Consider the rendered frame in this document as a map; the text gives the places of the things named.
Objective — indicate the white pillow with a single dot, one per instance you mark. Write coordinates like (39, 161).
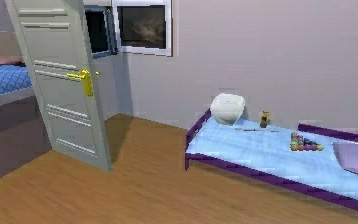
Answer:
(227, 108)

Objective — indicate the thin grey stick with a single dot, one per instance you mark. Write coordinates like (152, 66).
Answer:
(257, 130)

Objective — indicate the small yellow brown box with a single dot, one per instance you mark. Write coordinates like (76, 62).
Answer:
(264, 119)

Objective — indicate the white framed window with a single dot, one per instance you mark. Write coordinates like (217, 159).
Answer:
(143, 26)

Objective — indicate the purple bed with blue sheet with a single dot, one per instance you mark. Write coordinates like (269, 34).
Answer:
(267, 156)

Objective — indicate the dark framed window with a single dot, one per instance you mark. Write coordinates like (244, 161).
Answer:
(98, 31)

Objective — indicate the pale grey room door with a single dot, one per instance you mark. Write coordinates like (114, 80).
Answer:
(63, 100)

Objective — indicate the pile of coloured balls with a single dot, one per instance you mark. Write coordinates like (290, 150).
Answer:
(303, 143)

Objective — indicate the bed with blue quilted cover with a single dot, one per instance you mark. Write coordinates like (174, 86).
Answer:
(5, 83)

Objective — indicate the lilac pillow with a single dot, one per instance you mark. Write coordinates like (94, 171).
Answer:
(355, 158)

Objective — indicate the pink pillow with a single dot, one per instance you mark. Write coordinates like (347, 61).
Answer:
(3, 60)

